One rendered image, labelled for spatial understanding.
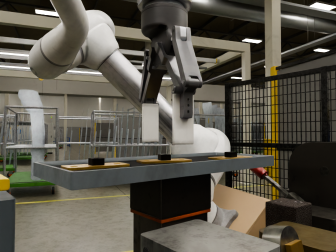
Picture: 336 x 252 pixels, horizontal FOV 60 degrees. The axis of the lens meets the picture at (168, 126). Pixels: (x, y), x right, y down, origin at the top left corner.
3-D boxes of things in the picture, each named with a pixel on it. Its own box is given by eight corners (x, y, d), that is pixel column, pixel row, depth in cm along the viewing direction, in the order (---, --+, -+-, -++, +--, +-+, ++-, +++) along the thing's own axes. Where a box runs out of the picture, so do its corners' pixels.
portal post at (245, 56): (245, 185, 700) (244, 49, 710) (236, 182, 733) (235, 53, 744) (257, 184, 712) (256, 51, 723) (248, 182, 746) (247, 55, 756)
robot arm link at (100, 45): (196, 195, 112) (218, 156, 125) (224, 190, 99) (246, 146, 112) (42, 46, 98) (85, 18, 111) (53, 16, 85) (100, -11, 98)
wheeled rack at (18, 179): (58, 195, 583) (59, 107, 589) (1, 199, 546) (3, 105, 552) (57, 181, 760) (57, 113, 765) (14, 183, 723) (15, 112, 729)
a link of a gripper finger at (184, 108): (189, 82, 40) (199, 78, 38) (189, 118, 40) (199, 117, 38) (179, 81, 40) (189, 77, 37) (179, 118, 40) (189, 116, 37)
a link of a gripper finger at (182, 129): (191, 94, 41) (193, 94, 41) (191, 144, 41) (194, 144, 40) (172, 93, 40) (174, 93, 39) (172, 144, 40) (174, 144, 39)
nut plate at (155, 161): (142, 163, 43) (142, 155, 43) (135, 161, 46) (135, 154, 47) (193, 161, 46) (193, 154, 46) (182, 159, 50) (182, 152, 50)
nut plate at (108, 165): (68, 170, 35) (69, 160, 35) (59, 167, 38) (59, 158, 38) (131, 166, 40) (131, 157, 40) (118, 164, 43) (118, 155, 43)
